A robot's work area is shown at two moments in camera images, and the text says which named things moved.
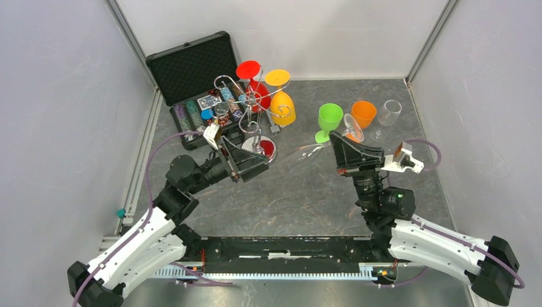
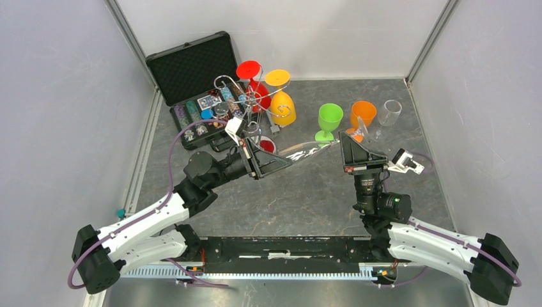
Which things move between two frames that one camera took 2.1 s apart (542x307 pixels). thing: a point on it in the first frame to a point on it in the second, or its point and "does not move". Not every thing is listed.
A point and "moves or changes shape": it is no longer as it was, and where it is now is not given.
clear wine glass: (388, 114) does not move
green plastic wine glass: (330, 115) does not move
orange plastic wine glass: (363, 113) does not move
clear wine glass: (302, 158) moves or changes shape
